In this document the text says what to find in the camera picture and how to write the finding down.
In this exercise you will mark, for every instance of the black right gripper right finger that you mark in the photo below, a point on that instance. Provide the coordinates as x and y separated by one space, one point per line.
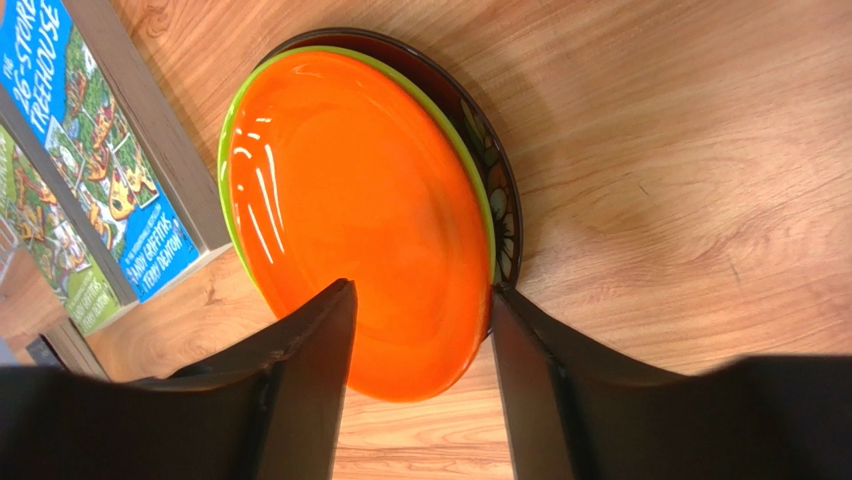
578 409

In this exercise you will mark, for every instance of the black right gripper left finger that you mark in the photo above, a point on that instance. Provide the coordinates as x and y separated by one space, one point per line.
267 407

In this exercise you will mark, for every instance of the green plate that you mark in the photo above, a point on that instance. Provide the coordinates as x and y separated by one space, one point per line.
450 105

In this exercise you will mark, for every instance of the orange plate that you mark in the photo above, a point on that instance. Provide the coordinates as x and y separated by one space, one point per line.
338 172

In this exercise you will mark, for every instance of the red floral plate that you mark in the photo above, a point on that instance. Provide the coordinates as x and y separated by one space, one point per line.
353 155

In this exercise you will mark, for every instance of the nineteen eighty-four book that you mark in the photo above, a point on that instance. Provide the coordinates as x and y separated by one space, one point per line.
63 346

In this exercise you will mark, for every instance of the green 65-storey treehouse book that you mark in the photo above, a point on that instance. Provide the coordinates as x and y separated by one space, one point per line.
37 199

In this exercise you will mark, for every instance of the blue 26-storey treehouse book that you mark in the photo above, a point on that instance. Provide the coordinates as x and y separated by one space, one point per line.
76 89

